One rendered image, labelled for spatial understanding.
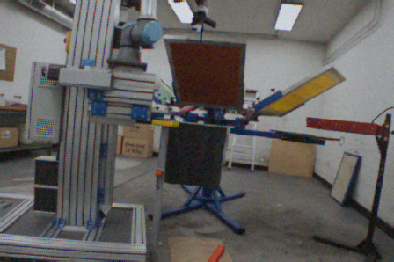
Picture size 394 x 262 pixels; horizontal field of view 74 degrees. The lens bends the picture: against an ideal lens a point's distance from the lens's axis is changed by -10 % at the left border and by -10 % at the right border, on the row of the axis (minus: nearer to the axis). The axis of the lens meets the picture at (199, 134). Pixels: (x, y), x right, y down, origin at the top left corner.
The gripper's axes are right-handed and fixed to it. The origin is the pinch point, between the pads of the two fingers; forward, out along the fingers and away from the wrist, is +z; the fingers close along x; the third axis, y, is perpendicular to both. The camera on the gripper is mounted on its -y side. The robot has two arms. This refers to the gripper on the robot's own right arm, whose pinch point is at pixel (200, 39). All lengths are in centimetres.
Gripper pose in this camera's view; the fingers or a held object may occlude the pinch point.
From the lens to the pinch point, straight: 188.4
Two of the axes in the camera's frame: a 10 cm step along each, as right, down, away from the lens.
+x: -1.2, -2.6, -9.6
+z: -1.5, 9.6, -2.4
